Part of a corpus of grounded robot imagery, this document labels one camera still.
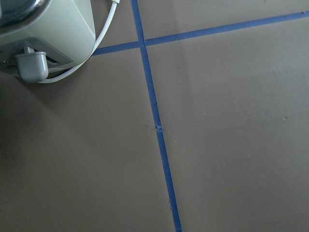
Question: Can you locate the white toaster power cable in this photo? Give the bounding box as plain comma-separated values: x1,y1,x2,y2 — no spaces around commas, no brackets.
36,0,120,84

